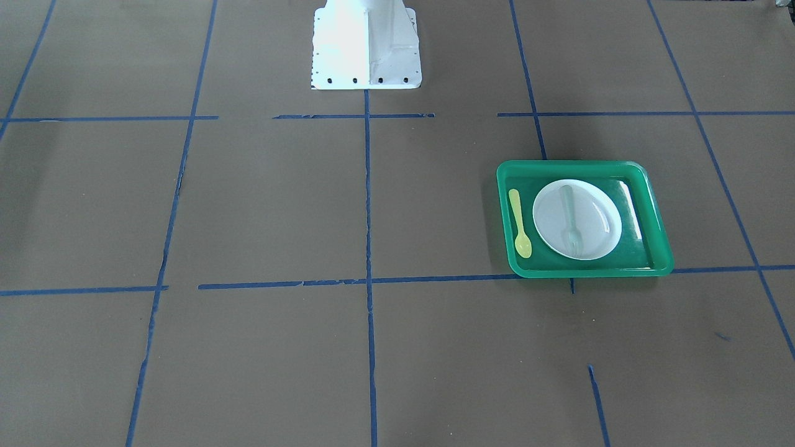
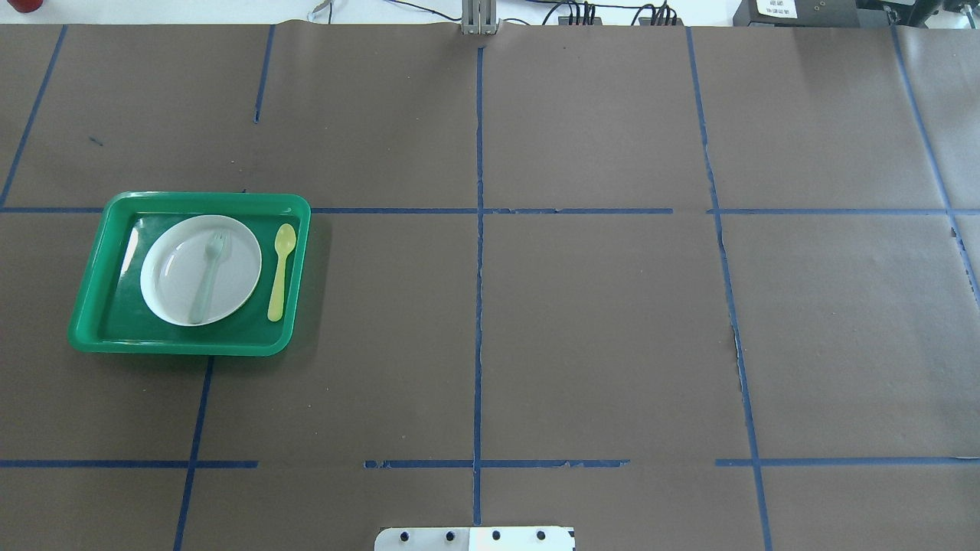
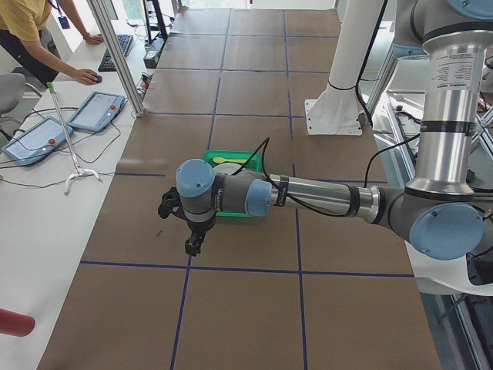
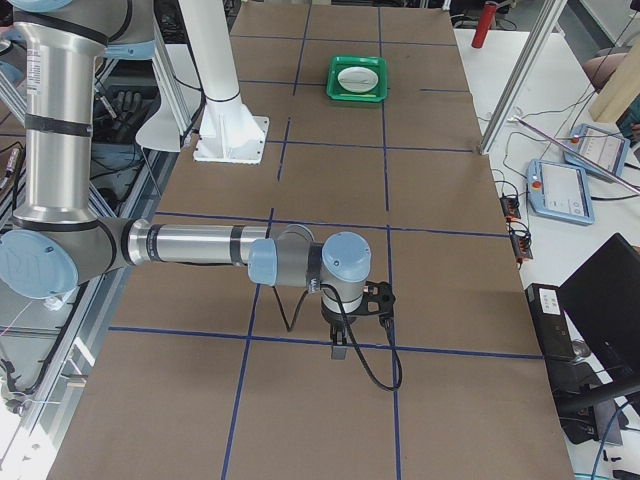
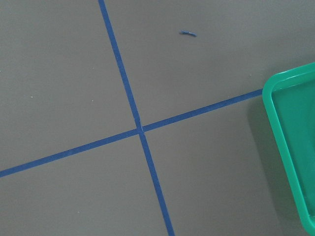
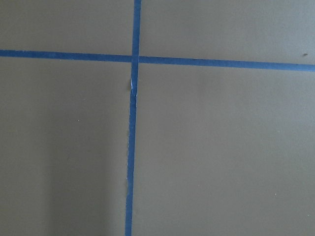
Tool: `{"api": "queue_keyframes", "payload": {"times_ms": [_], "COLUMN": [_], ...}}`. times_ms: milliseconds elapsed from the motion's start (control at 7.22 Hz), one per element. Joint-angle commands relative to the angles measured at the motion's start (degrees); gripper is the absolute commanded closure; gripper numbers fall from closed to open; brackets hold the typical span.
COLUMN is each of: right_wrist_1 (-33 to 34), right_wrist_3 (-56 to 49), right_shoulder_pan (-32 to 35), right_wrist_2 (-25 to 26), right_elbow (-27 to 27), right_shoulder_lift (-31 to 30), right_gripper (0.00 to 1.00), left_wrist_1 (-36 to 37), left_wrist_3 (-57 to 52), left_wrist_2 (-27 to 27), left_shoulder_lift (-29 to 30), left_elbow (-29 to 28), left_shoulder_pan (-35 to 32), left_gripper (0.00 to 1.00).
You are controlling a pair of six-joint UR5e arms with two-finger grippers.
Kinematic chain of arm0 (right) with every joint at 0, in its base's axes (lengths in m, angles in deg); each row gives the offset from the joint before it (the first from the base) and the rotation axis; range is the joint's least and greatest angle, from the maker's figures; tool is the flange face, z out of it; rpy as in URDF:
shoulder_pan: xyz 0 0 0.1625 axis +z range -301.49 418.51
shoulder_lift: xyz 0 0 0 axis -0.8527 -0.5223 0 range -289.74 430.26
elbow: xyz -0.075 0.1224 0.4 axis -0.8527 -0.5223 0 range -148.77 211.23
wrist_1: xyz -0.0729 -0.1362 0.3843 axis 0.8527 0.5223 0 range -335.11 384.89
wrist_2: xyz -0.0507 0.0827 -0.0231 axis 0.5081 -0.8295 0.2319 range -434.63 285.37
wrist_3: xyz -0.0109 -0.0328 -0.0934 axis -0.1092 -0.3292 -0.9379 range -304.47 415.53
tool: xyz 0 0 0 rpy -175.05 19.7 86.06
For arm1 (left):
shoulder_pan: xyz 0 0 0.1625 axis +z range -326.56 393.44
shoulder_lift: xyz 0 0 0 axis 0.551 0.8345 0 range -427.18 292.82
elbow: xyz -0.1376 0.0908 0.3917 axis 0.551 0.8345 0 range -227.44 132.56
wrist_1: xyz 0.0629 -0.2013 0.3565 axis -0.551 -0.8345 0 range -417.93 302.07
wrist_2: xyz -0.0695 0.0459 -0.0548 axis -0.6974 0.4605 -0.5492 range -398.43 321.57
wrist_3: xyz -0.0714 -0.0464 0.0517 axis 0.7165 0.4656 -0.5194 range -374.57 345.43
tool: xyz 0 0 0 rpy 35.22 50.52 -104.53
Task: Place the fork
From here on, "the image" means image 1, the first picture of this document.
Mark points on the yellow plastic spoon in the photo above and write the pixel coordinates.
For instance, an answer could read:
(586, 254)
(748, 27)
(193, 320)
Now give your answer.
(522, 244)

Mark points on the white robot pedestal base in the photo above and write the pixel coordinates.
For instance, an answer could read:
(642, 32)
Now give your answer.
(359, 45)

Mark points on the green plastic tray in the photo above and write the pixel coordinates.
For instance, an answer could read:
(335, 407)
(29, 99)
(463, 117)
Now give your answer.
(643, 249)

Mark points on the white round plate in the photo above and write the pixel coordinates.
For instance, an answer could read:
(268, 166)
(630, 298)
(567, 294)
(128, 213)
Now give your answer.
(598, 219)

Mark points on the translucent plastic fork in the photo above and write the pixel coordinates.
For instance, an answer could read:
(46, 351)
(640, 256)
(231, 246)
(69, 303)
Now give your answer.
(572, 235)

